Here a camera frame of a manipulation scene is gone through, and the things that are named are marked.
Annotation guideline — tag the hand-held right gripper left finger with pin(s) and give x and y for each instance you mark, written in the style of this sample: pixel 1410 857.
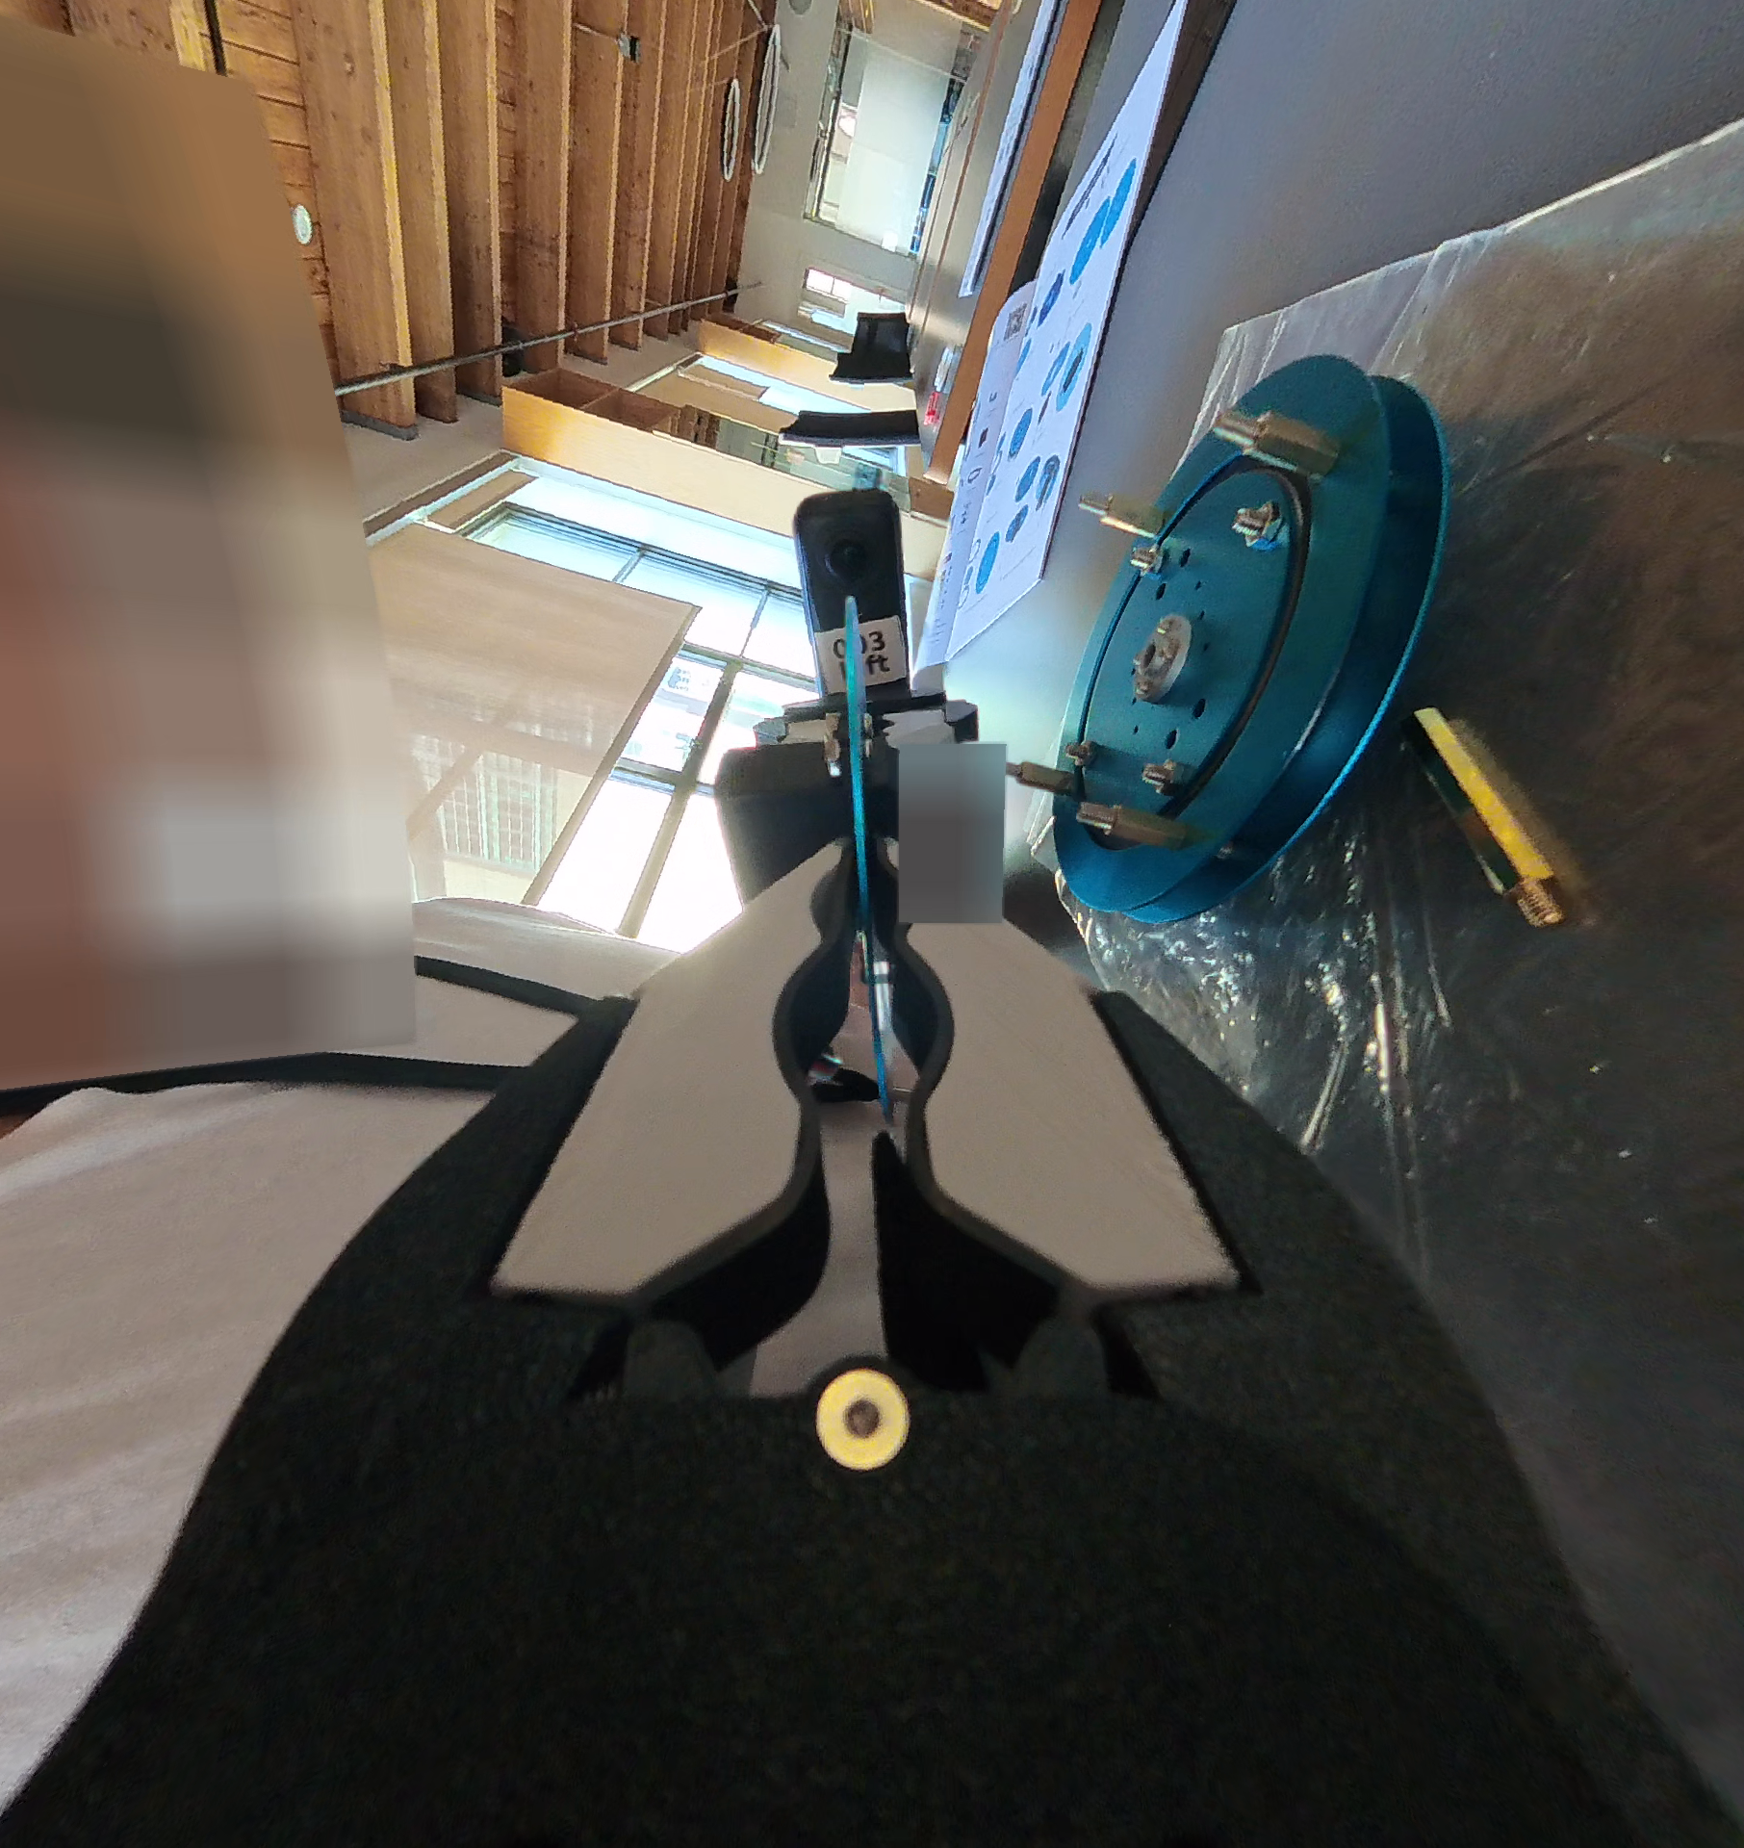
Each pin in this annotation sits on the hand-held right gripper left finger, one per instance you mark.
pixel 658 1155

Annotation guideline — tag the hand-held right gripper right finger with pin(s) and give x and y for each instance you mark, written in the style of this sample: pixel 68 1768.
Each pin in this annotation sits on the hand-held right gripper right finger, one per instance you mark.
pixel 1091 1155

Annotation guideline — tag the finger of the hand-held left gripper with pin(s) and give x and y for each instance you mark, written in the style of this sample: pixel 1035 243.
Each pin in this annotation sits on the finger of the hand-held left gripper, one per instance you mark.
pixel 802 729
pixel 930 724

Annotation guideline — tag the teal disc with servo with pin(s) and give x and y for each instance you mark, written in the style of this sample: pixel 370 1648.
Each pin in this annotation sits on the teal disc with servo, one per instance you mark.
pixel 873 867

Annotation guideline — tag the blue round metal base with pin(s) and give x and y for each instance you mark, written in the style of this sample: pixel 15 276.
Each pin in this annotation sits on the blue round metal base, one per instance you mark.
pixel 1217 647

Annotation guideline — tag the brass hex standoff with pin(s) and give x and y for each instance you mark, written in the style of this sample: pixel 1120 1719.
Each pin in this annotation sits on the brass hex standoff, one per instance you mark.
pixel 1484 805

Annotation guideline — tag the large clear plastic bag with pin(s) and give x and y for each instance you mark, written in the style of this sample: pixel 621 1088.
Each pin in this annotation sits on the large clear plastic bag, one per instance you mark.
pixel 1607 581

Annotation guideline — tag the wood-edged grey desk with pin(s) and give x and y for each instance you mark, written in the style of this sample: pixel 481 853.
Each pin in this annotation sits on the wood-edged grey desk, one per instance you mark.
pixel 956 290

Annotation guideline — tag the bright window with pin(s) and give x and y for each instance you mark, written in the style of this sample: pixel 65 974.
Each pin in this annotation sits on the bright window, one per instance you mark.
pixel 596 753

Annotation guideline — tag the printed instruction leaflet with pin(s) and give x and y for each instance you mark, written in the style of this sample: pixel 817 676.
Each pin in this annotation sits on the printed instruction leaflet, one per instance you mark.
pixel 1056 362

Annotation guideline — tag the white printed paper strip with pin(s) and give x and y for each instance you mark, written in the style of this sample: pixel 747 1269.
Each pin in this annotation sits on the white printed paper strip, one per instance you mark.
pixel 1008 143

